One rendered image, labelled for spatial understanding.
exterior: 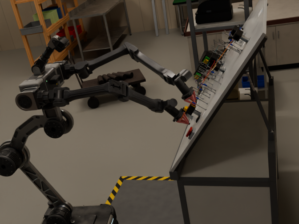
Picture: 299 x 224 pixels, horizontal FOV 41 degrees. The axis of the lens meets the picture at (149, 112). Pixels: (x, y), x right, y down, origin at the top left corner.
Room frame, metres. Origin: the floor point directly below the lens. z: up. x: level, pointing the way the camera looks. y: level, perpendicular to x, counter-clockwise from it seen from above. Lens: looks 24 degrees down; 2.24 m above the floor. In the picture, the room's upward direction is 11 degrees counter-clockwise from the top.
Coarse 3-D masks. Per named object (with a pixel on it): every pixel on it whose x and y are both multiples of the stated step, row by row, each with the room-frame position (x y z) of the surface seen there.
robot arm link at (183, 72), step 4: (168, 72) 2.41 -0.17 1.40; (172, 72) 2.40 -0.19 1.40; (180, 72) 2.41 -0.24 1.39; (184, 72) 2.39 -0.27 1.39; (188, 72) 2.38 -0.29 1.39; (172, 76) 2.37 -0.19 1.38; (176, 76) 2.39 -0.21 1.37; (184, 76) 2.36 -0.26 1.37; (188, 76) 2.37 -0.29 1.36; (172, 80) 2.38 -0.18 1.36; (172, 84) 2.41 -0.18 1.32
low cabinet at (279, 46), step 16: (256, 0) 7.13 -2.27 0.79; (272, 0) 6.87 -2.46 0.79; (288, 0) 6.63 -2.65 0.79; (272, 16) 5.77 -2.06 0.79; (288, 16) 5.59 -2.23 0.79; (208, 32) 5.76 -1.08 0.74; (224, 32) 5.73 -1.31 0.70; (272, 32) 5.58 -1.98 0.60; (288, 32) 5.53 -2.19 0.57; (192, 48) 5.84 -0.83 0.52; (208, 48) 5.79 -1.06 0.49; (272, 48) 5.58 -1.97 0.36; (288, 48) 5.53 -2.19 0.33; (192, 64) 5.85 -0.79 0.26; (256, 64) 5.63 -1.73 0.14; (272, 64) 5.58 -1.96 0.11; (288, 64) 5.58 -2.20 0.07
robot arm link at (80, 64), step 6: (126, 42) 2.77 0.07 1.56; (120, 48) 2.75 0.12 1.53; (126, 48) 2.73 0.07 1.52; (108, 54) 2.73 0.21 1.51; (114, 54) 2.72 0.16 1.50; (120, 54) 2.73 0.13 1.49; (126, 54) 2.75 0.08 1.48; (132, 54) 2.68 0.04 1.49; (90, 60) 2.72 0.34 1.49; (96, 60) 2.71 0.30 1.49; (102, 60) 2.70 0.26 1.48; (108, 60) 2.71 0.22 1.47; (78, 66) 2.67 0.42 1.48; (84, 66) 2.66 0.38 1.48; (90, 66) 2.68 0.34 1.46; (96, 66) 2.69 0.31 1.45; (90, 72) 2.71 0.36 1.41; (84, 78) 2.69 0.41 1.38
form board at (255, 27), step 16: (256, 16) 2.55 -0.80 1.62; (256, 32) 2.10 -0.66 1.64; (240, 48) 2.36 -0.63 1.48; (224, 64) 2.70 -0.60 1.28; (240, 64) 1.96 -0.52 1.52; (208, 80) 3.16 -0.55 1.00; (224, 80) 2.19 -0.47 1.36; (208, 112) 2.03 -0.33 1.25; (192, 128) 2.29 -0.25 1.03; (176, 160) 2.11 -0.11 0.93
